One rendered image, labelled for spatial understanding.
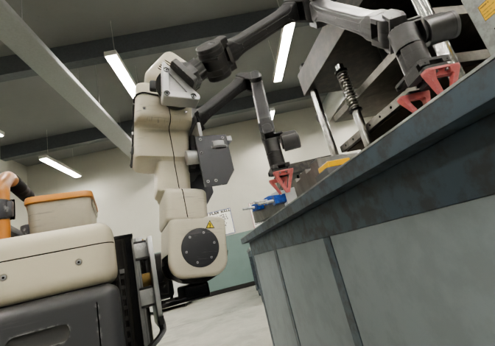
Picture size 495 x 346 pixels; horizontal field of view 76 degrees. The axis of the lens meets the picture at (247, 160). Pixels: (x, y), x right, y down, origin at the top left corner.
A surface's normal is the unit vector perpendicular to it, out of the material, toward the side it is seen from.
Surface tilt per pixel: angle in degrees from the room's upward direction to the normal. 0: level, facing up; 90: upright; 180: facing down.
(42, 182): 90
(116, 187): 90
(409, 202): 90
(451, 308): 90
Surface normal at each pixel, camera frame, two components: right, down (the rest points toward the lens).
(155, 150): 0.34, -0.36
